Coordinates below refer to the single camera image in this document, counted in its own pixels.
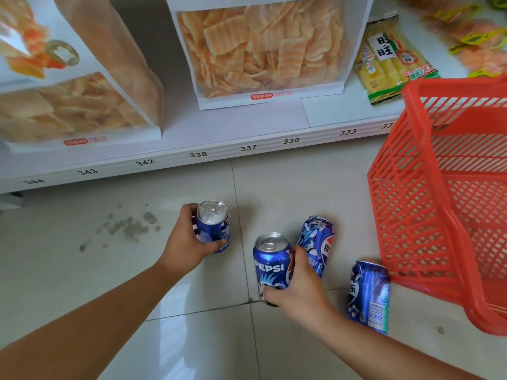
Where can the person's left hand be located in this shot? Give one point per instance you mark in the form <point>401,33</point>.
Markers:
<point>182,245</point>

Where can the person's right hand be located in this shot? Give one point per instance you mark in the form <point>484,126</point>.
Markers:
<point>307,292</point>

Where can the person's right thumb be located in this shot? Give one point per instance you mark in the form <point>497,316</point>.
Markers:
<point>274,295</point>

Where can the person's left thumb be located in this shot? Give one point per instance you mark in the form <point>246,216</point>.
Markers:
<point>212,246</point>

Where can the blue soda can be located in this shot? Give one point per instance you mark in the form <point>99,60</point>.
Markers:
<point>272,267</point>
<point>317,241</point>
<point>214,225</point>
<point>370,296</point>

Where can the person's left forearm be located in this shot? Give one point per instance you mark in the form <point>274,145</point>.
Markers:
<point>91,324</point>

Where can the person's right forearm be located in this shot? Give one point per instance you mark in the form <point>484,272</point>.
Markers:
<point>380,354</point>

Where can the white store shelf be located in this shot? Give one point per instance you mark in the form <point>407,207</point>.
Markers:
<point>237,130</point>

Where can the red plastic shopping basket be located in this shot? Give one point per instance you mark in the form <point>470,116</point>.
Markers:
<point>439,201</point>

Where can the large white chip bag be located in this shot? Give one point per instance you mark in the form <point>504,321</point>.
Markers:
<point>269,47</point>
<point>71,106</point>

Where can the yellow rice cracker packet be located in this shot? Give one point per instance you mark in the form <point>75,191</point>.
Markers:
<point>390,61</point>

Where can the orange snack packet yellow label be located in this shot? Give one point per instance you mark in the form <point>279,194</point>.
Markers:
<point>439,5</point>
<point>483,61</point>
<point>471,33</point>

